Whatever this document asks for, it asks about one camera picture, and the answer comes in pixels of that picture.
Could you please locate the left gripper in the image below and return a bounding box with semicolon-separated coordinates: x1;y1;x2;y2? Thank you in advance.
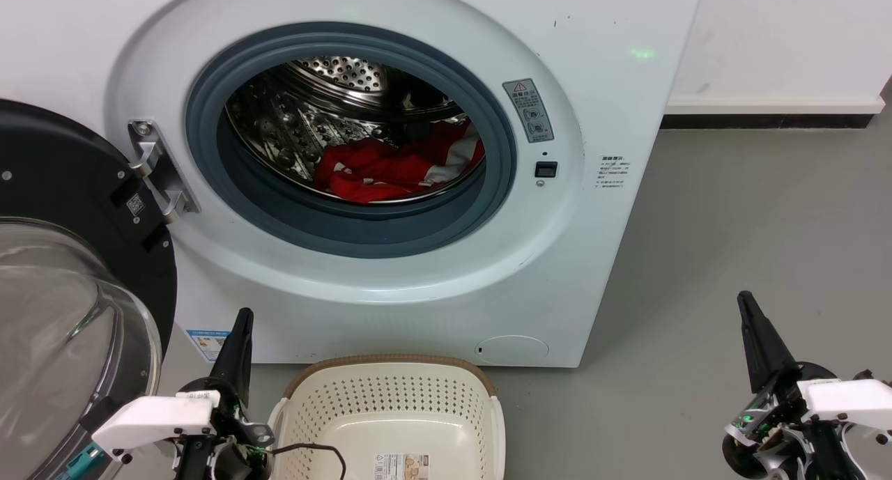
173;308;276;480

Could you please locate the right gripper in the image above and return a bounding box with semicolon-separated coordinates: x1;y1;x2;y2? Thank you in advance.
721;291;861;480

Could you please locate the cream laundry basket brown rim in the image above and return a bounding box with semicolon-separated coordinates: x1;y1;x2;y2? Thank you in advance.
267;355;506;480

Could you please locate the red and white garment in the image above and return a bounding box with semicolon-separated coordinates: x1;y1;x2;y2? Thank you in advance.
312;118;486;204

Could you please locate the stainless steel washing machine drum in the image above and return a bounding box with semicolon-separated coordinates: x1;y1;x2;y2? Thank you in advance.
224;55;486;206

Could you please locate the washing machine door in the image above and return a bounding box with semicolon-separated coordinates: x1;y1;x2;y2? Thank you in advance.
0;98;178;480

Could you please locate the blue and white energy sticker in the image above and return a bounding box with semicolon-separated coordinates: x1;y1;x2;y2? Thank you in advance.
185;329;232;363

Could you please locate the grey rubber door gasket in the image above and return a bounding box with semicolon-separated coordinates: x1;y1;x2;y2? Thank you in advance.
185;22;518;259

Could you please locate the white front-load washing machine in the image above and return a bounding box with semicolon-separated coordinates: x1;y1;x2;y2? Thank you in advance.
0;0;705;369

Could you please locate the paper product label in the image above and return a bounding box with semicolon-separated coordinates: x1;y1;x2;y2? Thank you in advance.
373;454;430;480

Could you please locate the silver metal door hinge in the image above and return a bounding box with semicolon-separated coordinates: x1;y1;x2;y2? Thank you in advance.
128;119;201;224

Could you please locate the small printed text label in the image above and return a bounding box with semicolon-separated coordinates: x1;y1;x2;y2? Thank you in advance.
596;155;632;190

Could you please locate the white and black baseboard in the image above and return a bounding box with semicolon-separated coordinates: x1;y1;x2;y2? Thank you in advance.
661;93;886;130

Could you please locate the round white filter cover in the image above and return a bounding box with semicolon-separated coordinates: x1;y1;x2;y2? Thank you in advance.
475;335;550;365

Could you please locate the grey warning sticker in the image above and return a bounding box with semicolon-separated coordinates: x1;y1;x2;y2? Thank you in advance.
502;78;555;144

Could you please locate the thin black cable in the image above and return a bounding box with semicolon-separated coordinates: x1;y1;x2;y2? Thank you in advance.
268;442;347;480

